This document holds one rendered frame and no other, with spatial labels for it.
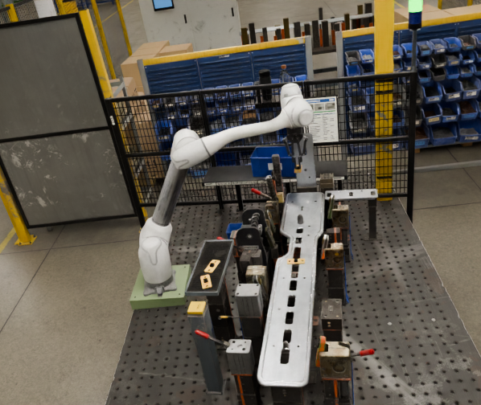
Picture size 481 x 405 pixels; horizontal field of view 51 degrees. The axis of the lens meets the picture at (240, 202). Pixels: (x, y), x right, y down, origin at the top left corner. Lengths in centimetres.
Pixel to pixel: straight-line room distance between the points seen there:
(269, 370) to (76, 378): 194
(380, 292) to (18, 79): 329
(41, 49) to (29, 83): 32
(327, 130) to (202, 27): 608
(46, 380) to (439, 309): 248
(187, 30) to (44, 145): 485
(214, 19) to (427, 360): 741
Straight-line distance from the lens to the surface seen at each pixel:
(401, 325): 250
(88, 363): 366
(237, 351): 191
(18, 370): 388
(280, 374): 190
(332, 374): 193
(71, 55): 434
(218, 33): 898
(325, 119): 311
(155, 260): 265
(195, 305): 198
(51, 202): 497
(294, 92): 244
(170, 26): 905
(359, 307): 257
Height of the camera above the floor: 243
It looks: 29 degrees down
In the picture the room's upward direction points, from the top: 9 degrees counter-clockwise
